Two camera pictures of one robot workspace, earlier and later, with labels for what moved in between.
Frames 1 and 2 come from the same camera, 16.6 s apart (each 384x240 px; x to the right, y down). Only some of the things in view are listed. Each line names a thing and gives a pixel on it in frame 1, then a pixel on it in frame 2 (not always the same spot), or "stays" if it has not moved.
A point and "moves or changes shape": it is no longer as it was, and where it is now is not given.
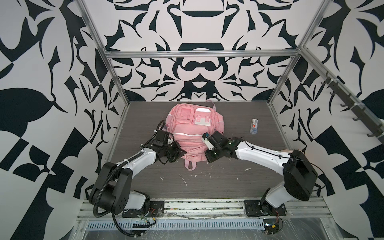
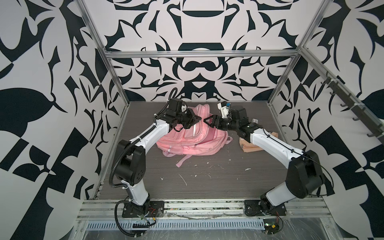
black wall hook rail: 359,110 stays
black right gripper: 208,154 → 214,121
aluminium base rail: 306,214 stays
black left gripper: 178,152 → 193,118
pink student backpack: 187,122 moves or changes shape
